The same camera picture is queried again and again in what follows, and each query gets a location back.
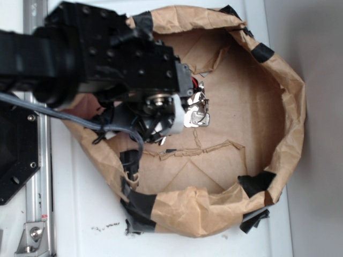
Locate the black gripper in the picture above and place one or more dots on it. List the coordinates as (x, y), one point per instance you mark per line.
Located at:
(141, 86)

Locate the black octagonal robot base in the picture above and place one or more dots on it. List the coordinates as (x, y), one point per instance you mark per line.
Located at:
(19, 149)

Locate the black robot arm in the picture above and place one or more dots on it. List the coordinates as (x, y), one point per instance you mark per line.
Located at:
(87, 65)

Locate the brown paper bag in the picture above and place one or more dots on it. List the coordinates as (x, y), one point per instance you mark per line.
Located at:
(207, 179)

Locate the silver keys on ring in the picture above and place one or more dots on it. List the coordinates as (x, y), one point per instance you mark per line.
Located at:
(198, 105)

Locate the aluminium rail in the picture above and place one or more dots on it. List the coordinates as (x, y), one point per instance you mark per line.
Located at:
(39, 203)

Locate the silver corner bracket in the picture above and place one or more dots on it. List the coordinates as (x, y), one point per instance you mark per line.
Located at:
(34, 240)

